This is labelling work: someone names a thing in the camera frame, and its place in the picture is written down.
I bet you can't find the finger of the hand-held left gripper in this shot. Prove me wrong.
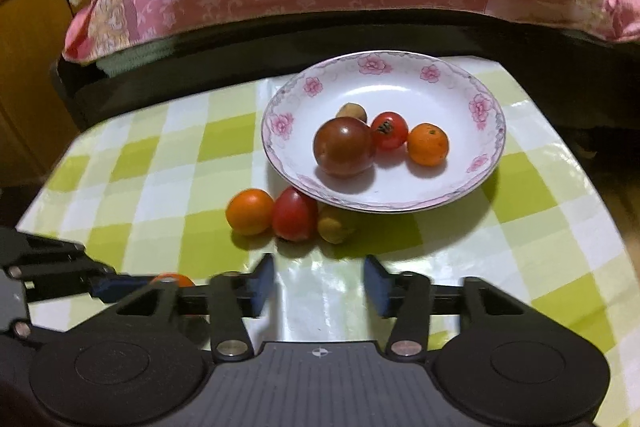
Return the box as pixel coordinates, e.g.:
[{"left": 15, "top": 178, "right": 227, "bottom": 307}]
[
  {"left": 0, "top": 257, "right": 153, "bottom": 341},
  {"left": 0, "top": 227, "right": 88, "bottom": 264}
]

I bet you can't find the brown wooden cabinet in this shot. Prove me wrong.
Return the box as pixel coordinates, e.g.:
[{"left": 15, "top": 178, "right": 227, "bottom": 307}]
[{"left": 0, "top": 0, "right": 131, "bottom": 192}]

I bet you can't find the small red tomato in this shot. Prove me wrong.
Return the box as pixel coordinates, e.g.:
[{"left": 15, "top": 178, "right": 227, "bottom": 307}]
[
  {"left": 371, "top": 111, "right": 410, "bottom": 152},
  {"left": 272, "top": 187, "right": 319, "bottom": 242}
]

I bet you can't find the small orange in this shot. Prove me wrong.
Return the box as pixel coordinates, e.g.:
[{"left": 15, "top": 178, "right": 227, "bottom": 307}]
[
  {"left": 226, "top": 188, "right": 275, "bottom": 236},
  {"left": 150, "top": 273, "right": 197, "bottom": 289},
  {"left": 407, "top": 123, "right": 449, "bottom": 167}
]

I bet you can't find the dark bed frame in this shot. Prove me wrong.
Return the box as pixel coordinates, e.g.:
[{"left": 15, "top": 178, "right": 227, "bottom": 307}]
[{"left": 50, "top": 4, "right": 640, "bottom": 132}]

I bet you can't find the small brown kiwi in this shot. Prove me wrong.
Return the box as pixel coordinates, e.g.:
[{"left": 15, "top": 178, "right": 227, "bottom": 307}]
[
  {"left": 336, "top": 103, "right": 368, "bottom": 124},
  {"left": 316, "top": 204, "right": 357, "bottom": 245}
]

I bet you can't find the green checked plastic tablecloth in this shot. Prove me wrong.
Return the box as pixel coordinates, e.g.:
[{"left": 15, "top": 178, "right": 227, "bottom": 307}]
[{"left": 15, "top": 57, "right": 626, "bottom": 358}]

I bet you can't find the white floral rimmed plate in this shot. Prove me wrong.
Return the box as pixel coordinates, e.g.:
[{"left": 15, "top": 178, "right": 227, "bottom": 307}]
[{"left": 260, "top": 50, "right": 507, "bottom": 215}]

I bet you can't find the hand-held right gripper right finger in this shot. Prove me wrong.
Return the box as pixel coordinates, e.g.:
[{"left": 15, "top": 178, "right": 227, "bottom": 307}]
[{"left": 364, "top": 255, "right": 531, "bottom": 363}]

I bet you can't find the large dark red tomato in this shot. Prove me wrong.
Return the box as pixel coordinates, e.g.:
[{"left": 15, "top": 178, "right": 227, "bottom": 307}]
[{"left": 313, "top": 117, "right": 377, "bottom": 178}]

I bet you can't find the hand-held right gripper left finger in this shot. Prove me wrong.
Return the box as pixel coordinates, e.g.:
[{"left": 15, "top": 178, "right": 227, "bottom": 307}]
[{"left": 115, "top": 253, "right": 277, "bottom": 363}]

